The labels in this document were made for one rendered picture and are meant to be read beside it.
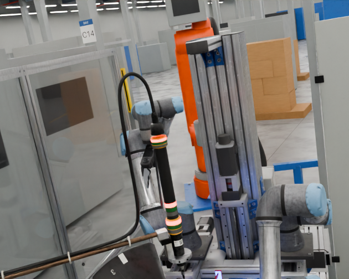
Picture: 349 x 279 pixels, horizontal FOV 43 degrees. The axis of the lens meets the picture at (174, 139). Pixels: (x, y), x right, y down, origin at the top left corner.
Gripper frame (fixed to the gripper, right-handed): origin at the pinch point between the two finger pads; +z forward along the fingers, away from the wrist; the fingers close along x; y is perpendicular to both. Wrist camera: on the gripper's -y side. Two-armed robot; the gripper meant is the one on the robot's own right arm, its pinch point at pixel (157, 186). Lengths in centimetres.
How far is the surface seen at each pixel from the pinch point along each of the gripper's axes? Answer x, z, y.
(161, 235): -22, -6, -54
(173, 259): -24, 2, -54
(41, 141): 45, -25, -7
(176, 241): -26, -3, -52
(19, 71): 46, -55, -9
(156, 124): -26, -37, -52
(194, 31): 71, -57, 352
